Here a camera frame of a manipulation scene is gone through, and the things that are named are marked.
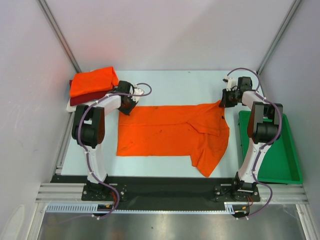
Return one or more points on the white slotted cable duct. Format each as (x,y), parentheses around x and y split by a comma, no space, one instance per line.
(101,208)

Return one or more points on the folded orange t-shirt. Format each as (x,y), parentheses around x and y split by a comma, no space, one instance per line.
(107,73)

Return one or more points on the aluminium frame rail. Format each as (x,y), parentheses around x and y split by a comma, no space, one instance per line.
(71,193)

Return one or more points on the orange t-shirt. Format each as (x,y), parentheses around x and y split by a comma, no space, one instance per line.
(107,73)
(198,131)

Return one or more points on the folded white t-shirt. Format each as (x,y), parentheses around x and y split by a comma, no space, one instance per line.
(72,108)

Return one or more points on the folded dark red t-shirt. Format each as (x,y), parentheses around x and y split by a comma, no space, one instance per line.
(87,98)

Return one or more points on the left corner aluminium post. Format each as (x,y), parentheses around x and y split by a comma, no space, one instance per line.
(48,14)

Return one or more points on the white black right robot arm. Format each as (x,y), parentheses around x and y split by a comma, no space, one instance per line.
(263,129)

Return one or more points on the green plastic tray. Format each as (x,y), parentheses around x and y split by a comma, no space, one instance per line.
(281,162)

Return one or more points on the right corner aluminium post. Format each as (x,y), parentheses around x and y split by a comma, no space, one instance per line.
(293,9)

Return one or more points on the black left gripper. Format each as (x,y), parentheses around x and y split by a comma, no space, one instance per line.
(133,103)

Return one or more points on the corner aluminium post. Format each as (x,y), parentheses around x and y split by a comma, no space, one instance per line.
(48,14)
(293,9)

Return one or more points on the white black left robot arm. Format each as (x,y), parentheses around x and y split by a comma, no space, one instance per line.
(89,129)

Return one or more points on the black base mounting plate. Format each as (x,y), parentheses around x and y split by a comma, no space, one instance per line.
(162,193)

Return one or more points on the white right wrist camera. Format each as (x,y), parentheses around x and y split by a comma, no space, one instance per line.
(231,83)

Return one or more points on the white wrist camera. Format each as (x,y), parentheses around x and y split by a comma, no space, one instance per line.
(231,83)
(136,93)

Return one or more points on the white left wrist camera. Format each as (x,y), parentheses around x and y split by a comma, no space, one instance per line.
(136,93)

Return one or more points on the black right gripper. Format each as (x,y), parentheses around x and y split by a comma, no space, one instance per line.
(225,99)

